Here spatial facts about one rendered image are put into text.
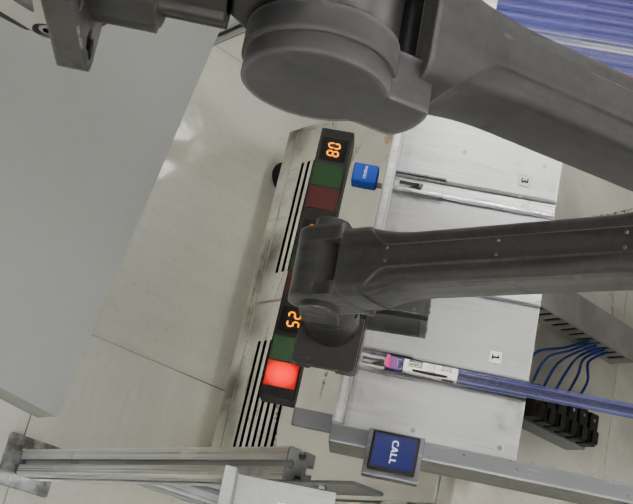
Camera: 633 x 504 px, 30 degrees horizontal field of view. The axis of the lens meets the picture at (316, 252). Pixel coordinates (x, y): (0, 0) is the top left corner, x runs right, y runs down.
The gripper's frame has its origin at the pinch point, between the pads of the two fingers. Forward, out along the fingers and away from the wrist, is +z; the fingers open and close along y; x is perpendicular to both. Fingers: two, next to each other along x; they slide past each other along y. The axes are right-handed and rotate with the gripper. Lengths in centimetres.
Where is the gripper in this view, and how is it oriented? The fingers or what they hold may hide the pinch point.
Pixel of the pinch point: (335, 346)
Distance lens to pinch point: 128.5
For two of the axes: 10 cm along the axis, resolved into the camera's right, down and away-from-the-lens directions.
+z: 0.5, 3.7, 9.3
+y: 2.2, -9.1, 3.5
